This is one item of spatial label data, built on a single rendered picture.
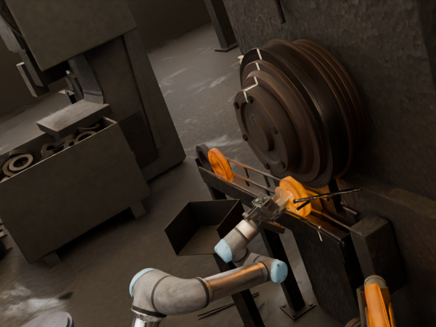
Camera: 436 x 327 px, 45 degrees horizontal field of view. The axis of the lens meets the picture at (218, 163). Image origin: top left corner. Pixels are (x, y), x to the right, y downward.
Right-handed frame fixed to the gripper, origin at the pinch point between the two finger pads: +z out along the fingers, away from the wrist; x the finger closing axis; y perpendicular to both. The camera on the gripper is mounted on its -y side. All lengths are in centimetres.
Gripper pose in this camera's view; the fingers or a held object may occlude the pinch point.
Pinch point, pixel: (292, 192)
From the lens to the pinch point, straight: 194.1
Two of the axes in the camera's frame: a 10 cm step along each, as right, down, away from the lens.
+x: -3.9, -2.2, 8.9
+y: -5.6, -7.1, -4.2
